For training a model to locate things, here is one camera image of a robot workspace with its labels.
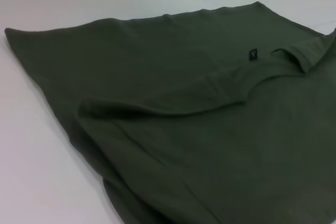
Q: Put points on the dark green t-shirt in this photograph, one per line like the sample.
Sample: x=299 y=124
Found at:
x=197 y=129

